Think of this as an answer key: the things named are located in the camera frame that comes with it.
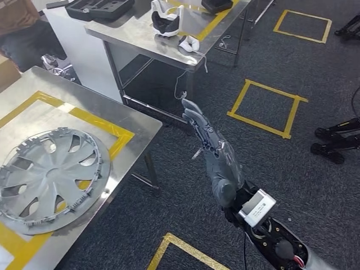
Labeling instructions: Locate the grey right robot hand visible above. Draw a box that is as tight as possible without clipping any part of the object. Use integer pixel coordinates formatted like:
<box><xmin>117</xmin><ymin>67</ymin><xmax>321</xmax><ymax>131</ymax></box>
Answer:
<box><xmin>181</xmin><ymin>98</ymin><xmax>245</xmax><ymax>209</ymax></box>

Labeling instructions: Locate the silver plastic wheel hubcap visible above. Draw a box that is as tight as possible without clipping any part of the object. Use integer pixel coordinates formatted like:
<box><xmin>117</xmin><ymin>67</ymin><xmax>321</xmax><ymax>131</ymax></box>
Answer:
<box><xmin>0</xmin><ymin>127</ymin><xmax>112</xmax><ymax>236</ymax></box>

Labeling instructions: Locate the steel workbench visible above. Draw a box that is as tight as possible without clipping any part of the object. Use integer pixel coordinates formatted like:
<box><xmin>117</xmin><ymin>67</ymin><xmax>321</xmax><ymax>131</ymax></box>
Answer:
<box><xmin>0</xmin><ymin>66</ymin><xmax>163</xmax><ymax>270</ymax></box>

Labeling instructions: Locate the yellow floor tape square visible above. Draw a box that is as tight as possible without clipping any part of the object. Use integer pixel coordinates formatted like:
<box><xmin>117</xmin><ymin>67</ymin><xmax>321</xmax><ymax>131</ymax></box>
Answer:
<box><xmin>227</xmin><ymin>79</ymin><xmax>309</xmax><ymax>140</ymax></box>
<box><xmin>146</xmin><ymin>232</ymin><xmax>229</xmax><ymax>270</ymax></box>

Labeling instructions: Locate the white handheld controller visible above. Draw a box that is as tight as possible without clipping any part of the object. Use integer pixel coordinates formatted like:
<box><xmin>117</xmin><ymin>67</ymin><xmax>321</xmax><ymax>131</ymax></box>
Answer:
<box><xmin>178</xmin><ymin>35</ymin><xmax>201</xmax><ymax>53</ymax></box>

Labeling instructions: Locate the yellow table tape line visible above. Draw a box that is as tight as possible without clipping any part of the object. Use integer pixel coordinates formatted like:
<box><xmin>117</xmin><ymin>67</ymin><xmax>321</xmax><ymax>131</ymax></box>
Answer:
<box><xmin>168</xmin><ymin>0</ymin><xmax>240</xmax><ymax>42</ymax></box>

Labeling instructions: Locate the black and white sneaker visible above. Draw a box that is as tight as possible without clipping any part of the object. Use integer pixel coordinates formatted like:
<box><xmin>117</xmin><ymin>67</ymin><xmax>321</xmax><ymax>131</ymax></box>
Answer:
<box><xmin>151</xmin><ymin>0</ymin><xmax>185</xmax><ymax>38</ymax></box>

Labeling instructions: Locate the black tray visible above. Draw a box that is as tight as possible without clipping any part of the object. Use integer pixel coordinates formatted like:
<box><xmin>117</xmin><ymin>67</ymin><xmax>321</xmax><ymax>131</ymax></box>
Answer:
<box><xmin>201</xmin><ymin>0</ymin><xmax>234</xmax><ymax>15</ymax></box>
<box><xmin>65</xmin><ymin>0</ymin><xmax>135</xmax><ymax>22</ymax></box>

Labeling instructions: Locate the steel table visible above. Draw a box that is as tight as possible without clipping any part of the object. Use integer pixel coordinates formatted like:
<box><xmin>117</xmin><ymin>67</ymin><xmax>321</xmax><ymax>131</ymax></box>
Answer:
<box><xmin>84</xmin><ymin>0</ymin><xmax>275</xmax><ymax>128</ymax></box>

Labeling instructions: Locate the white cabinet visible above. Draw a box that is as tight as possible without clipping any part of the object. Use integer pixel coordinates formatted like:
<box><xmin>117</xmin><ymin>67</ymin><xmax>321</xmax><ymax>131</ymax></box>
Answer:
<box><xmin>43</xmin><ymin>7</ymin><xmax>125</xmax><ymax>103</ymax></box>

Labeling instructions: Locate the person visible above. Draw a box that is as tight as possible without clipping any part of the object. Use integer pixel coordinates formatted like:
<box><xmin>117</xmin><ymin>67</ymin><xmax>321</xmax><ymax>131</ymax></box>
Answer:
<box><xmin>0</xmin><ymin>0</ymin><xmax>76</xmax><ymax>82</ymax></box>

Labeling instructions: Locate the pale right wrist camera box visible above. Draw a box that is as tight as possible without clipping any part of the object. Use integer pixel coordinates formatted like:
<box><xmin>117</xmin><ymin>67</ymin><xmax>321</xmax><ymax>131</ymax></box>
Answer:
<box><xmin>238</xmin><ymin>188</ymin><xmax>277</xmax><ymax>229</ymax></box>

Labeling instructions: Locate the thin black cable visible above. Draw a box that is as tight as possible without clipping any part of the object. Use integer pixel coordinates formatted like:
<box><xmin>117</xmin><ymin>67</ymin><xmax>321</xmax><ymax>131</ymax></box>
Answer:
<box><xmin>242</xmin><ymin>232</ymin><xmax>248</xmax><ymax>270</ymax></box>

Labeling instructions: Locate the white floor cable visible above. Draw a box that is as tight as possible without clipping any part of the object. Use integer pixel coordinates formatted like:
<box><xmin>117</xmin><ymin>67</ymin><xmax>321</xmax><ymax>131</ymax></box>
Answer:
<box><xmin>218</xmin><ymin>34</ymin><xmax>232</xmax><ymax>49</ymax></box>
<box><xmin>173</xmin><ymin>70</ymin><xmax>188</xmax><ymax>101</ymax></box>

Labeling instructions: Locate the white hanging cable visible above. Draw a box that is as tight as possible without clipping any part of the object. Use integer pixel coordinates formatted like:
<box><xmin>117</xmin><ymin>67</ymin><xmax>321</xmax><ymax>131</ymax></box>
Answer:
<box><xmin>196</xmin><ymin>50</ymin><xmax>209</xmax><ymax>73</ymax></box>

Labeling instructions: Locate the yellow workbench tape frame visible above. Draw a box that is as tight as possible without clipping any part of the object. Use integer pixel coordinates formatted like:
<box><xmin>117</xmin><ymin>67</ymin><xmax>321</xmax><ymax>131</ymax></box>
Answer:
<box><xmin>0</xmin><ymin>90</ymin><xmax>135</xmax><ymax>270</ymax></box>

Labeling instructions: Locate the black frame object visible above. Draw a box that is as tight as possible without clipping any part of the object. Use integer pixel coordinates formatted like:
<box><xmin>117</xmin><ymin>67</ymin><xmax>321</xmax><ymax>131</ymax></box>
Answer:
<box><xmin>334</xmin><ymin>15</ymin><xmax>360</xmax><ymax>41</ymax></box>

